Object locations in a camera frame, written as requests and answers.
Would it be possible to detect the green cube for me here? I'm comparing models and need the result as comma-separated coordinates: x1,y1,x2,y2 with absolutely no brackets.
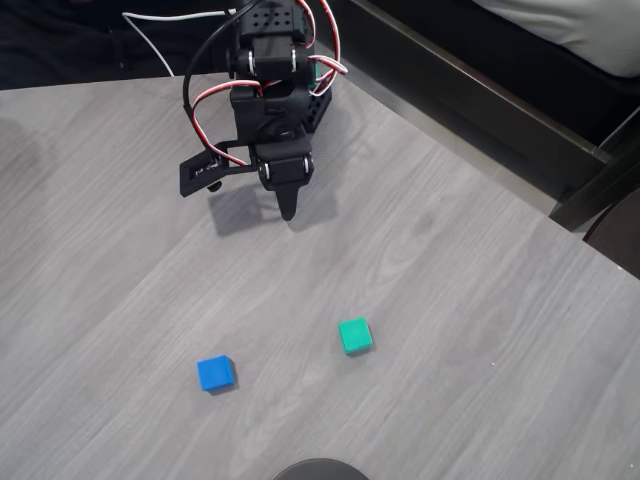
337,316,374,357

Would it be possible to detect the black perforated arm base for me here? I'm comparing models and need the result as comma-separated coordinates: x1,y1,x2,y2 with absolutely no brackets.
298,89,335,134

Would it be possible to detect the blue cube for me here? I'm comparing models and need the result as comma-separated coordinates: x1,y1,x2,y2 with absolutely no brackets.
195,354,237,393

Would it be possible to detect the green table clamp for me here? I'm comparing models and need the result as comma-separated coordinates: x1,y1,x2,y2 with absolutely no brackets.
305,58,324,97

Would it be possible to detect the dark round object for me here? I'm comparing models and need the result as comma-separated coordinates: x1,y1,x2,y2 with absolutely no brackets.
272,457,371,480

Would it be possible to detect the white mattress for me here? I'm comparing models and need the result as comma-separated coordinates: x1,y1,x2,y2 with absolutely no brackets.
472,0,640,79

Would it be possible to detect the dark round stool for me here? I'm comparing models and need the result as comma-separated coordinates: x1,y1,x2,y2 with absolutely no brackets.
582,192,640,281

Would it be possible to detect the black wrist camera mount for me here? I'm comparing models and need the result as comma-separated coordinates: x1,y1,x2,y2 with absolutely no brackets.
178,141,256,197

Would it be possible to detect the red white servo wire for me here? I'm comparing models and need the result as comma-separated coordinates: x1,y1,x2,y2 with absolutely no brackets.
191,82,264,169
294,0,350,97

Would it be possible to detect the white cable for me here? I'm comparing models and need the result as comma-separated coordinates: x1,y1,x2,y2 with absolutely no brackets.
121,6,239,79

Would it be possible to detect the dark wooden bed frame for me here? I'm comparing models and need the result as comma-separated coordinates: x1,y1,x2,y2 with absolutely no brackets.
309,0,640,235

